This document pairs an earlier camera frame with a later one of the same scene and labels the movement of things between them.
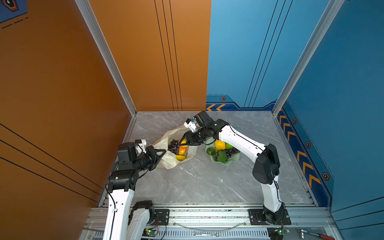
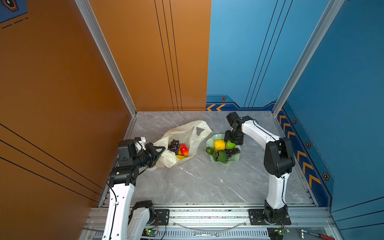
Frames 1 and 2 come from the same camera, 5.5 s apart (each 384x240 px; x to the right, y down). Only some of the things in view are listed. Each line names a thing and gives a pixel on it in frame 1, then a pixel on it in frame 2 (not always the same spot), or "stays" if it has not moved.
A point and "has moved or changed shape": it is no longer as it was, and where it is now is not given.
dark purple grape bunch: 173,146 stays
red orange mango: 182,149 has moved or changed shape
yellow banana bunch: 180,157 stays
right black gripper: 190,140 to 227,137
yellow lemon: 220,145 stays
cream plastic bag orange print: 168,159 stays
